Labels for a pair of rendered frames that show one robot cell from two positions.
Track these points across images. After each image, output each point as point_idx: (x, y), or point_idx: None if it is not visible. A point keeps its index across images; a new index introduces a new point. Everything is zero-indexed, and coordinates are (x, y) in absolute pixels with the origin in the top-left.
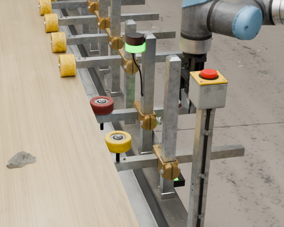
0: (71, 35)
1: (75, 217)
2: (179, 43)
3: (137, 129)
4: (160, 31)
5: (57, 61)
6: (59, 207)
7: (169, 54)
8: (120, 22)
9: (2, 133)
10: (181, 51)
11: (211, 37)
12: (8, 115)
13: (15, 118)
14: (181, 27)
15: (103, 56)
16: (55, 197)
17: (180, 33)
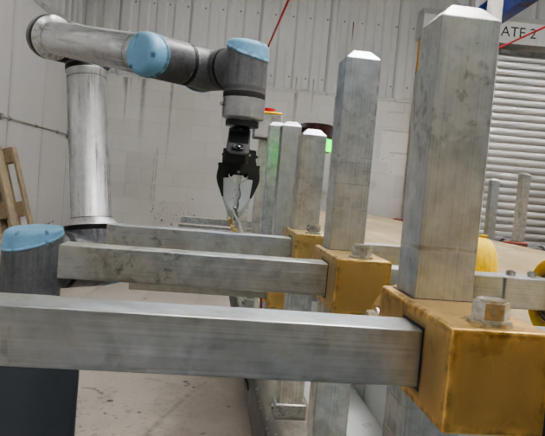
0: (525, 277)
1: (373, 240)
2: (264, 112)
3: (270, 397)
4: (136, 247)
5: (526, 315)
6: (388, 242)
7: (189, 228)
8: (328, 189)
9: (498, 266)
10: (146, 227)
11: (221, 100)
12: (516, 273)
13: (500, 271)
14: (266, 89)
15: (375, 244)
16: (394, 244)
17: (265, 97)
